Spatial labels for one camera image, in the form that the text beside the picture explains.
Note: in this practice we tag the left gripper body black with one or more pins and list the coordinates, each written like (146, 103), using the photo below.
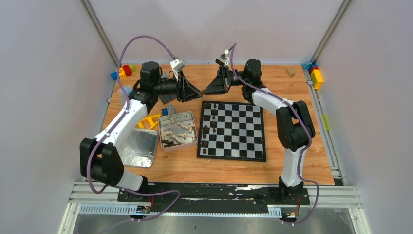
(182, 89)

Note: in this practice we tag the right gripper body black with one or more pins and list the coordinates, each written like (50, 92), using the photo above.
(237, 78)

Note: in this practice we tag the folding chess board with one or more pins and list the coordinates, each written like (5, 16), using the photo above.
(239, 132)

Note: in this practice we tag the silver tin lid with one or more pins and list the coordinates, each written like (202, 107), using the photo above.
(139, 148)

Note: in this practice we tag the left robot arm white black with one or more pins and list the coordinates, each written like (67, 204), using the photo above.
(99, 156)

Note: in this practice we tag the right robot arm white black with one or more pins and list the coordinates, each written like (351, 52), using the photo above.
(294, 123)

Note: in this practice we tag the grey lego baseplate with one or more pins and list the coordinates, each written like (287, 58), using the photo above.
(169, 97)

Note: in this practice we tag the pink tin box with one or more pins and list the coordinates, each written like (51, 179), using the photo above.
(177, 131)

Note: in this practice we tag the coloured toy blocks cluster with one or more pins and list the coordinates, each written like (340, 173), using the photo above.
(124, 71)

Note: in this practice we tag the small wooden block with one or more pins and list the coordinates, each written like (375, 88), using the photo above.
(290, 72)

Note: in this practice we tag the stacked coloured bricks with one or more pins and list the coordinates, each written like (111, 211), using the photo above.
(315, 74)

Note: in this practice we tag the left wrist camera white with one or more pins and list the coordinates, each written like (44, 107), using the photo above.
(177, 66)

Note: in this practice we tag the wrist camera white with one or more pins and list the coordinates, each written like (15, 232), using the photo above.
(177, 66)
(223, 59)

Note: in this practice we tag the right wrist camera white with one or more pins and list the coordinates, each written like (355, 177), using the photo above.
(223, 59)

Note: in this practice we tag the yellow plastic frame piece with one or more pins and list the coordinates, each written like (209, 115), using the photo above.
(149, 122)

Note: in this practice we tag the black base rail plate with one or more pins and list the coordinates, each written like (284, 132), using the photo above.
(214, 198)

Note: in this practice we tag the aluminium frame rail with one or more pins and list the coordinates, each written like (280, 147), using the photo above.
(326, 196)

